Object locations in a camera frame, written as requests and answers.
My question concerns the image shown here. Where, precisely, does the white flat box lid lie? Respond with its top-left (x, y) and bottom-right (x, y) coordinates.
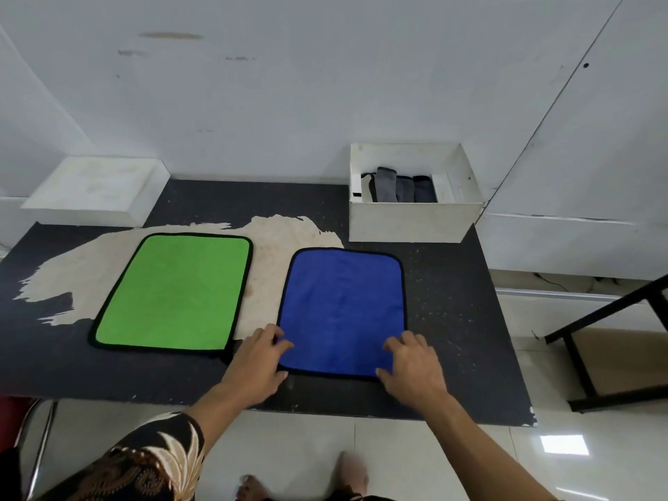
top-left (19, 157), bottom-right (172, 228)

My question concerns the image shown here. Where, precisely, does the person's right hand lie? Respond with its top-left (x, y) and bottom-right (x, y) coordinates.
top-left (375, 330), bottom-right (451, 413)

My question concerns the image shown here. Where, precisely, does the person's left hand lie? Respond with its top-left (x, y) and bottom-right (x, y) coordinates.
top-left (221, 323), bottom-right (296, 411)

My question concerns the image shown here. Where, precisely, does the person's patterned left sleeve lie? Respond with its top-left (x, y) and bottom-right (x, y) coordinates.
top-left (36, 411), bottom-right (205, 501)

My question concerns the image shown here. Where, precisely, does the white box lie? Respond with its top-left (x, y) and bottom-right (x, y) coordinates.
top-left (348, 143), bottom-right (485, 244)

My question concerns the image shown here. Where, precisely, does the person's right foot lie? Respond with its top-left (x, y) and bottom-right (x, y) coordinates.
top-left (333, 451), bottom-right (372, 496)

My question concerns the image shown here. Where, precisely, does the person's left forearm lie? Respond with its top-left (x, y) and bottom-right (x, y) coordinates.
top-left (185, 380), bottom-right (272, 465)

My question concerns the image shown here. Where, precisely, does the red chair with metal legs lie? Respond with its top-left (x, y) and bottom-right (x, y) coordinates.
top-left (0, 396), bottom-right (58, 501)

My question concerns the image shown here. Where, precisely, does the person's left foot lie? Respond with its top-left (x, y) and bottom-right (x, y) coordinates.
top-left (237, 474), bottom-right (272, 501)

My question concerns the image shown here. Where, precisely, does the black stool frame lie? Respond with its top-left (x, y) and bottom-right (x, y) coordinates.
top-left (543, 273), bottom-right (668, 413)

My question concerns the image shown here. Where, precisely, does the black cable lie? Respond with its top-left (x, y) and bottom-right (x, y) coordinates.
top-left (534, 272), bottom-right (622, 293)

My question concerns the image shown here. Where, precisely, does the yellow microfibre cloth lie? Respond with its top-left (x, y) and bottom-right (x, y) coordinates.
top-left (361, 166), bottom-right (399, 203)

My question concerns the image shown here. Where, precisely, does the person's foot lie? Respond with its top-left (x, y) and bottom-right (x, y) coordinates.
top-left (333, 451), bottom-right (372, 496)
top-left (237, 474), bottom-right (272, 501)

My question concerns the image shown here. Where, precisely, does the metal floor rail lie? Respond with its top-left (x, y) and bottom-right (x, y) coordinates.
top-left (495, 288), bottom-right (619, 302)

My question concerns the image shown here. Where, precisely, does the green microfibre cloth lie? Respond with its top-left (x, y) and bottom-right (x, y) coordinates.
top-left (87, 232), bottom-right (255, 359)

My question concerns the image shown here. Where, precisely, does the person's right forearm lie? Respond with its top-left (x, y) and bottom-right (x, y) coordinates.
top-left (422, 393), bottom-right (559, 501)

